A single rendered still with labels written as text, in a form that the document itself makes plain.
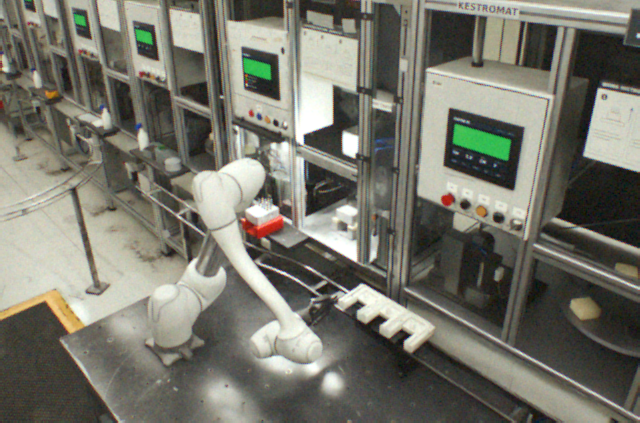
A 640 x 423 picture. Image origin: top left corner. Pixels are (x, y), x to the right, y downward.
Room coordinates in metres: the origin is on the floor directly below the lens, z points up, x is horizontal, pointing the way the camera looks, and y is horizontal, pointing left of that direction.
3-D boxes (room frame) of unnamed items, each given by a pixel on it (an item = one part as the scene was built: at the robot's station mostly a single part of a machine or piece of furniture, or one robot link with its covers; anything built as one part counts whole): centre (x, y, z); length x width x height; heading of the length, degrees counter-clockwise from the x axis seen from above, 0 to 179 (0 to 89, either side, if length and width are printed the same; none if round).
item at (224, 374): (1.48, 0.21, 0.66); 1.50 x 1.06 x 0.04; 43
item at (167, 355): (1.61, 0.60, 0.71); 0.22 x 0.18 x 0.06; 43
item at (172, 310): (1.64, 0.61, 0.85); 0.18 x 0.16 x 0.22; 154
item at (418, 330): (1.58, -0.24, 0.84); 0.36 x 0.14 x 0.10; 43
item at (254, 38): (2.39, 0.19, 1.60); 0.42 x 0.29 x 0.46; 43
